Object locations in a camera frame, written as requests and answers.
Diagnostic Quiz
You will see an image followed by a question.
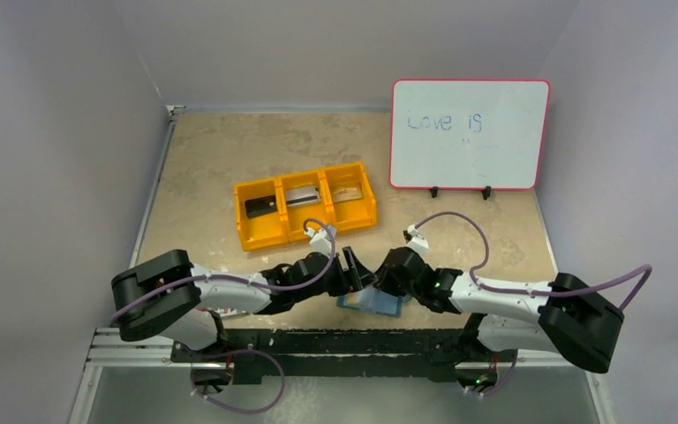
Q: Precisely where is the marker pen pack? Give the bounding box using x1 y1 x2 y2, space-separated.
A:
216 308 248 319

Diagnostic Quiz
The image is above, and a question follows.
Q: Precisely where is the pink framed whiteboard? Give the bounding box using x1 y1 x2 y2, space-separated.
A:
389 78 552 191

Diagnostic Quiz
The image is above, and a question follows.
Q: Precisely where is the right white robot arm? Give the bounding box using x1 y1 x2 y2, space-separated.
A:
376 247 624 374

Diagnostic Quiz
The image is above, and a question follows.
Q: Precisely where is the right whiteboard stand foot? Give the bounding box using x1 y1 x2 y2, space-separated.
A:
480 186 492 201

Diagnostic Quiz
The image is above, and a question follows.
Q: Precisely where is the purple cable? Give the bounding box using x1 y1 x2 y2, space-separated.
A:
110 217 338 326
411 211 653 311
189 348 286 415
462 351 520 400

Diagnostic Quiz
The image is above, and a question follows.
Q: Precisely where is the left yellow bin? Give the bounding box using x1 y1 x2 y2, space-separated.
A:
233 178 288 252

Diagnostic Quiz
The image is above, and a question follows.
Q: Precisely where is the middle yellow bin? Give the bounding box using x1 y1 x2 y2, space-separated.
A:
279 170 334 242

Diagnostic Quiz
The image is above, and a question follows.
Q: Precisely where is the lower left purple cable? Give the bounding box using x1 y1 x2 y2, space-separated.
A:
189 348 286 415

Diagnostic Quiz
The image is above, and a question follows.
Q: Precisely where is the black card in bin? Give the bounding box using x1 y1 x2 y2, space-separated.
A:
244 195 278 219

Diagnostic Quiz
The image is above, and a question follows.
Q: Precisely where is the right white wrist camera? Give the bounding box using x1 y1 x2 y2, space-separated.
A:
403 224 429 256

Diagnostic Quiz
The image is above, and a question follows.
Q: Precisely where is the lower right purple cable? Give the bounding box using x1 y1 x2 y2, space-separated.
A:
462 351 520 400

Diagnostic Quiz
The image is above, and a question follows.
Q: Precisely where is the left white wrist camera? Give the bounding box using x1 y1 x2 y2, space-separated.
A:
304 225 336 256

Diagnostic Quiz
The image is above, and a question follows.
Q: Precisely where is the right yellow bin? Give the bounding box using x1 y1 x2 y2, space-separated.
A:
323 162 379 232

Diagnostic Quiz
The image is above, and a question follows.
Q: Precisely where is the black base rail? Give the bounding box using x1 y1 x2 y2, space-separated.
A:
171 328 516 384

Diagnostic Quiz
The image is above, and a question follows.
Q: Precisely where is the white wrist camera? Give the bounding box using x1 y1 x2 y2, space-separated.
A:
304 225 336 256
403 224 429 256

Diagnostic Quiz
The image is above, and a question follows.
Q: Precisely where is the blue card holder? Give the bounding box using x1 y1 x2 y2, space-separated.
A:
336 286 411 318

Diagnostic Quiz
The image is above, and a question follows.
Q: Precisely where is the silver card in bin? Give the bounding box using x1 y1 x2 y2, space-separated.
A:
285 185 320 208

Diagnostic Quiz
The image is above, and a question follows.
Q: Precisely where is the yellow bin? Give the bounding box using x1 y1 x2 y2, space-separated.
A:
233 178 288 252
323 162 379 232
279 170 334 242

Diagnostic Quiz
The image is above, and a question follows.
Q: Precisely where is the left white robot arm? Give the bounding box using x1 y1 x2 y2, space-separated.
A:
111 247 378 361

